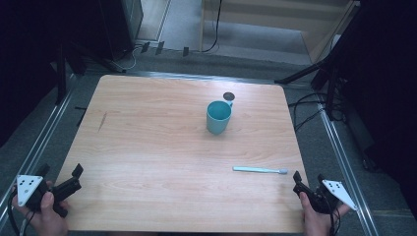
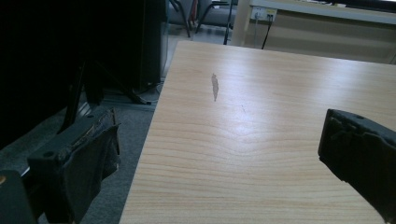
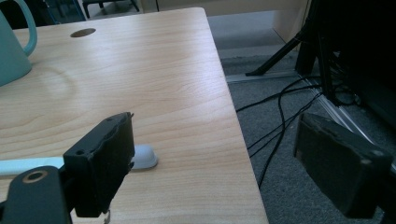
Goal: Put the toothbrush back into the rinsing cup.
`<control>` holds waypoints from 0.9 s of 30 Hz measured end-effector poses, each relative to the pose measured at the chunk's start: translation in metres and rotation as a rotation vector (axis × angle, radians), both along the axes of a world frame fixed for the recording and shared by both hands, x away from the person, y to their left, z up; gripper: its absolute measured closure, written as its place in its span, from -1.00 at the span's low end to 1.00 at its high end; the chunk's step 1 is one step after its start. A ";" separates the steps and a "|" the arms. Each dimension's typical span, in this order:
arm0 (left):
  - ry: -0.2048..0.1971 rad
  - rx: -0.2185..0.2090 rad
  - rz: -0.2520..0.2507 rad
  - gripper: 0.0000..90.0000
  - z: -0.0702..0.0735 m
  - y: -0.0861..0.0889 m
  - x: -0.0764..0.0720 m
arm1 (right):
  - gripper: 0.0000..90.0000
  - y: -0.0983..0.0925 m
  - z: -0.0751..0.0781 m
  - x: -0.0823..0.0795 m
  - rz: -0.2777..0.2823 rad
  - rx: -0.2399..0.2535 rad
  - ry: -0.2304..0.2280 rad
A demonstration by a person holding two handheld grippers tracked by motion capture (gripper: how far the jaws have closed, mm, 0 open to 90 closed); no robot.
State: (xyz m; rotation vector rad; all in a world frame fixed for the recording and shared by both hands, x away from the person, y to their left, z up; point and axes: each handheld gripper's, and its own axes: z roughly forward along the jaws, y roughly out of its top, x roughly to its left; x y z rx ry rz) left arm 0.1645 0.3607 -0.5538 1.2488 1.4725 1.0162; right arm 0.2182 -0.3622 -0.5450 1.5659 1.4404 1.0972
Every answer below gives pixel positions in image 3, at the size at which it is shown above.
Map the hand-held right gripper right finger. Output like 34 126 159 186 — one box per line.
293 112 394 219

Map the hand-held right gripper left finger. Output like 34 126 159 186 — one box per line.
63 111 135 218

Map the white toothbrush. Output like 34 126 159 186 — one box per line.
0 144 159 177

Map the black metal stand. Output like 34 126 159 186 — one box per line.
245 0 396 132

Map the teal ceramic mug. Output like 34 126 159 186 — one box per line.
0 0 38 88

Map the black chair base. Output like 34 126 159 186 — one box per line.
81 0 140 19

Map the black cable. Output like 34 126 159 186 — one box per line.
247 92 323 159
235 76 321 189

